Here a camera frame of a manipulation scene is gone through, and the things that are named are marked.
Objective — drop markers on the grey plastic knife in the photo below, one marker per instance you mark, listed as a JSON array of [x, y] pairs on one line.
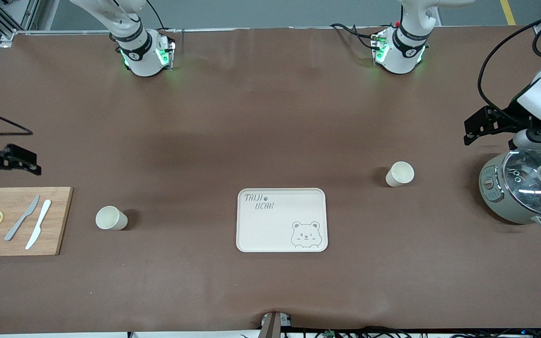
[[19, 223]]

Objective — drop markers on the glass pot lid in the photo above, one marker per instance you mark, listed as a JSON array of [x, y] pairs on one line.
[[529, 188]]

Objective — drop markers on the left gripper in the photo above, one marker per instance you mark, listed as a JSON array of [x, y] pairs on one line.
[[508, 119]]

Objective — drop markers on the brown table mat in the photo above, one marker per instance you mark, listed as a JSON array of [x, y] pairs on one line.
[[251, 117]]

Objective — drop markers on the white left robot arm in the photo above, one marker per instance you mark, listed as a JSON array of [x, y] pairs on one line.
[[399, 56]]

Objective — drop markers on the metal table edge clamp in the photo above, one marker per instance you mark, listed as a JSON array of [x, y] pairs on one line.
[[273, 326]]

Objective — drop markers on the white plastic cup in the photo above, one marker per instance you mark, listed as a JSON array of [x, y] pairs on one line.
[[108, 218], [399, 174]]

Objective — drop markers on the grey pot with glass lid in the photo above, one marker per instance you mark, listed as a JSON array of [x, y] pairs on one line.
[[491, 197]]

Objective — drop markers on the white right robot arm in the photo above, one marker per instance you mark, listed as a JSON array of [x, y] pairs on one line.
[[141, 58]]

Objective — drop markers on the cream bear print tray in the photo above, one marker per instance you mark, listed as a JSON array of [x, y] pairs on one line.
[[280, 225]]

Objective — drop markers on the white plastic knife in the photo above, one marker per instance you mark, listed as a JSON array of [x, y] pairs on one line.
[[39, 223]]

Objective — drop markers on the wooden cutting board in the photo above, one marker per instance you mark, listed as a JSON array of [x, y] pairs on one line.
[[17, 244]]

